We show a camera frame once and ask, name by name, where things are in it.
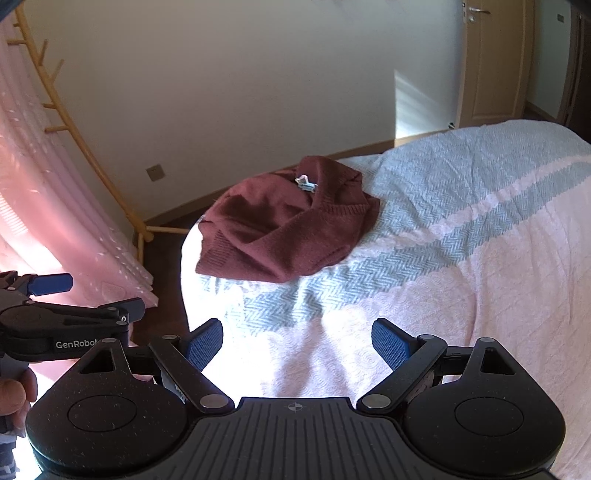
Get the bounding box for pink and grey bedspread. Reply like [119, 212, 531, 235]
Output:
[180, 120, 590, 479]

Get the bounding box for pink curtain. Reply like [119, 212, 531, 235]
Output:
[1, 18, 158, 307]

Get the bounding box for wooden door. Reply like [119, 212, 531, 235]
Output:
[456, 0, 535, 128]

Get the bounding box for person's left hand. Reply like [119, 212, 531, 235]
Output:
[0, 368, 38, 437]

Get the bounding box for wall power socket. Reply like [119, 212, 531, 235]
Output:
[146, 164, 165, 182]

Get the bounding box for wooden coat rack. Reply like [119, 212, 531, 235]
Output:
[7, 1, 189, 263]

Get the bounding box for maroon knit cardigan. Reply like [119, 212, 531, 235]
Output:
[195, 156, 380, 283]

